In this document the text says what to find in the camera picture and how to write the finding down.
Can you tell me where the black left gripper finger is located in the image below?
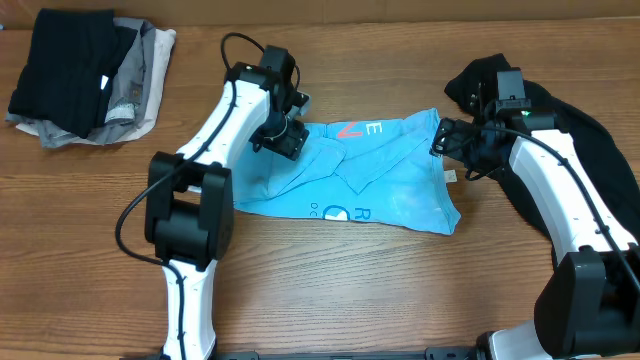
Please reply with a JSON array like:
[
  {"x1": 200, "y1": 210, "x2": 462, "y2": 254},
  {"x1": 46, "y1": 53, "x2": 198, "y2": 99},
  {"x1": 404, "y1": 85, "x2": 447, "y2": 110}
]
[
  {"x1": 263, "y1": 120, "x2": 309, "y2": 161},
  {"x1": 287, "y1": 92, "x2": 311, "y2": 119}
]

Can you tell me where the light blue printed t-shirt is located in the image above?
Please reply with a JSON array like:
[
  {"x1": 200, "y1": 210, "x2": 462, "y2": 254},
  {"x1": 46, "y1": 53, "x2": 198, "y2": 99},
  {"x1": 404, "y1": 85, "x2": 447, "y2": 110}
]
[{"x1": 233, "y1": 108, "x2": 461, "y2": 235}]

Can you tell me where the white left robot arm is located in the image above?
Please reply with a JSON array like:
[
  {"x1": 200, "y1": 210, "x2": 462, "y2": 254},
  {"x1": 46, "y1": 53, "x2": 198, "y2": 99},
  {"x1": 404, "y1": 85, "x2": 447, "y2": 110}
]
[{"x1": 142, "y1": 60, "x2": 310, "y2": 359}]

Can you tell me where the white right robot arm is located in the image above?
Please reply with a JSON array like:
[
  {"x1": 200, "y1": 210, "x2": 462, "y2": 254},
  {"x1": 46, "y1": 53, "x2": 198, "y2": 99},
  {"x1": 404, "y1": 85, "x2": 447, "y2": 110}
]
[{"x1": 432, "y1": 110, "x2": 639, "y2": 359}]

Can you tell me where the black garment on right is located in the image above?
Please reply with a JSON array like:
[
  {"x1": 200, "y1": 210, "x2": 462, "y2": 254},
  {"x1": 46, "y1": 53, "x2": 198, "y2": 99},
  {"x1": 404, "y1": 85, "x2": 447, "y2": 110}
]
[{"x1": 444, "y1": 53, "x2": 639, "y2": 238}]

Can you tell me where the grey folded garment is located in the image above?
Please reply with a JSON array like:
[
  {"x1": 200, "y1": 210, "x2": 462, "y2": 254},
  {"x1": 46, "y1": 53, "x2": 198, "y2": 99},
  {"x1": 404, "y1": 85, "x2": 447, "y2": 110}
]
[{"x1": 5, "y1": 17, "x2": 157, "y2": 149}]

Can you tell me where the black folded garment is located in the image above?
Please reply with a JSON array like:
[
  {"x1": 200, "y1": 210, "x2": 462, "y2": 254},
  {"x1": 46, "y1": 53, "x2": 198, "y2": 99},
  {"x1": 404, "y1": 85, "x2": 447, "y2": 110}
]
[{"x1": 8, "y1": 9, "x2": 137, "y2": 138}]

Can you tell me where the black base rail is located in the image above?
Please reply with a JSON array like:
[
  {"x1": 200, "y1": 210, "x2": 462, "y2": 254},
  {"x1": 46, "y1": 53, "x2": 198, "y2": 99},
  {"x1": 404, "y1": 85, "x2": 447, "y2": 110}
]
[{"x1": 214, "y1": 346, "x2": 487, "y2": 360}]

